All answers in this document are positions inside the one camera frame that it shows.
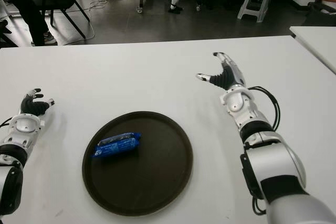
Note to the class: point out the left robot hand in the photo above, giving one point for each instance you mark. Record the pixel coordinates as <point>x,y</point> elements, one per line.
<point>32,106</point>

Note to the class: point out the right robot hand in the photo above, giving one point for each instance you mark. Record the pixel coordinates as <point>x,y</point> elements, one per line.
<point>227,77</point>

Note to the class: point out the blue Oreo cookie pack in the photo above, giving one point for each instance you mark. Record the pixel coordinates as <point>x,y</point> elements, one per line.
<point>118,146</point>

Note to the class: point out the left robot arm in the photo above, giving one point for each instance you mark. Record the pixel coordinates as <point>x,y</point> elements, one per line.
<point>26,125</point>

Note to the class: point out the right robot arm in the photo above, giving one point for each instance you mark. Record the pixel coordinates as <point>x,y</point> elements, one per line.
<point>236,103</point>

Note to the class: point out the white side table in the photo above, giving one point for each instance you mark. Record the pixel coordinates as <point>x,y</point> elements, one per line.
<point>317,40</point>

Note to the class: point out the standing person black trousers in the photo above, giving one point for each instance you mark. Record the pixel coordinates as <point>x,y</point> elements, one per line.
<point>29,6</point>

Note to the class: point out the black seat of person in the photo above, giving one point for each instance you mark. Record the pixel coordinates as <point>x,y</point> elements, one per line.
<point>323,14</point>

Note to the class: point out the round dark brown tray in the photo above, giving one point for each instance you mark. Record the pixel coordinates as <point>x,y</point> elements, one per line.
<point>147,179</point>

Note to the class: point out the black chair frame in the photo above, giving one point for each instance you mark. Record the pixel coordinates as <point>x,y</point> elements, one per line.
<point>5,31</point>

